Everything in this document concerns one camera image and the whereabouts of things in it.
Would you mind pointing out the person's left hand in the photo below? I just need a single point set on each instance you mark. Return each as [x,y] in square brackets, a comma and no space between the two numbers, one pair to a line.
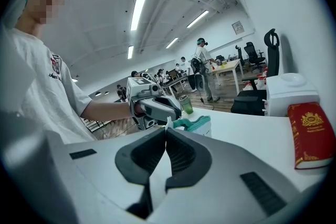
[139,109]

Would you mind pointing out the long ceiling light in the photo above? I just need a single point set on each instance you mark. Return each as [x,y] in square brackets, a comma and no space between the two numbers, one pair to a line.
[172,42]
[138,11]
[197,19]
[130,52]

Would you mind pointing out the black round speaker unit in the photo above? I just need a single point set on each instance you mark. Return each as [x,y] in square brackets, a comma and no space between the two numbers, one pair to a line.
[200,82]

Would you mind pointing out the person's head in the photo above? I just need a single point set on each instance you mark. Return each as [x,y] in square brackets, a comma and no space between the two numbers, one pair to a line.
[44,0]

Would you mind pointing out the person's white printed t-shirt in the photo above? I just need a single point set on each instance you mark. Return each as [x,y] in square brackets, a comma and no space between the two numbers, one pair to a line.
[39,81]

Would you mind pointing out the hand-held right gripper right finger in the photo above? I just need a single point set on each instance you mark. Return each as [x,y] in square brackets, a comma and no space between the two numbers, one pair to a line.
[183,157]

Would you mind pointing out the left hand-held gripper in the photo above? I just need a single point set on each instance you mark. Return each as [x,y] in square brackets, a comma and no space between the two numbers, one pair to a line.
[139,89]

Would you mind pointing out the person's left forearm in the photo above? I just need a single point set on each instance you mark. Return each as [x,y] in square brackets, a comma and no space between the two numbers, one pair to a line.
[105,111]

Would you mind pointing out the green drink tumbler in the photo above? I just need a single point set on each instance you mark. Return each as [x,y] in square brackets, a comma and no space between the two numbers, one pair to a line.
[187,107]

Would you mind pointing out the clear plastic bag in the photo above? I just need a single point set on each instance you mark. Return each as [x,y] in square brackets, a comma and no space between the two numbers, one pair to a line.
[199,126]

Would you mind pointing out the red hardcover book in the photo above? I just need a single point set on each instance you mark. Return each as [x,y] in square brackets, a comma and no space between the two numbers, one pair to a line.
[312,133]

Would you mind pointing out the wooden table with white legs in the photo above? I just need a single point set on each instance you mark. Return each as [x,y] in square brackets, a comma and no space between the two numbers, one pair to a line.
[228,64]

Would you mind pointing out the white box with round recess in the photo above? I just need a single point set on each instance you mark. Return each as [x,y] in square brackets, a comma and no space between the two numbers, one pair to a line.
[288,99]

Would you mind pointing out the black office chair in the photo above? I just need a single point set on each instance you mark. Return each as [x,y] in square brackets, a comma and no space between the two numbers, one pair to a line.
[253,56]
[249,105]
[240,55]

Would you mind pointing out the heap of white plastic bags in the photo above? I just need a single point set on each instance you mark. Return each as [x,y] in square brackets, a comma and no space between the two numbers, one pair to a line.
[249,85]

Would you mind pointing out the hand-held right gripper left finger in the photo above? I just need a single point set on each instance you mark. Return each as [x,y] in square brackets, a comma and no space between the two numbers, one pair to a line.
[141,162]

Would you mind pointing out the black and white backpack rig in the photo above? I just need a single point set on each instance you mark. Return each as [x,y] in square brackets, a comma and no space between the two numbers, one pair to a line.
[195,65]

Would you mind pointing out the framed wall notice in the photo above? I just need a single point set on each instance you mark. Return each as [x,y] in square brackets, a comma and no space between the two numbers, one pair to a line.
[238,27]

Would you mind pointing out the dark desk with white legs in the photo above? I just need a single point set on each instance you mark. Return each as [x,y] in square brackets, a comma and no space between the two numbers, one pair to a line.
[176,80]

